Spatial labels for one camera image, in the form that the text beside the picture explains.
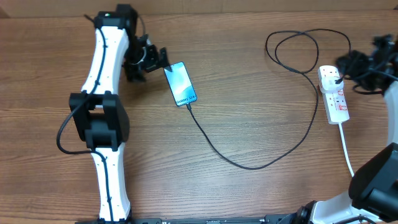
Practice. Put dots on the white power strip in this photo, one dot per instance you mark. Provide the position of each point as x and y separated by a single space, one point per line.
335 103

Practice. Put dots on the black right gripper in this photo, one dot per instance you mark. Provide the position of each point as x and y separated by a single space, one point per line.
347 63

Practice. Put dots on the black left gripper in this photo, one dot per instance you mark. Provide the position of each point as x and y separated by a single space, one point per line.
153 63

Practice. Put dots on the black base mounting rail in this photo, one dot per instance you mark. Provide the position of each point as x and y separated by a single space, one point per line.
268 219

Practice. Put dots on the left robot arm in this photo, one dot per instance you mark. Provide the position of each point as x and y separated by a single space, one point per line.
99 116

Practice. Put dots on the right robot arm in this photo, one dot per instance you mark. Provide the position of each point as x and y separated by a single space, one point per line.
372 193

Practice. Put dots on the white charger plug adapter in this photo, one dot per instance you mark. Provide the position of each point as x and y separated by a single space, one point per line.
330 84

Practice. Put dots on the blue Galaxy smartphone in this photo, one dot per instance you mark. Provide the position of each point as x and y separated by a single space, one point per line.
180 84

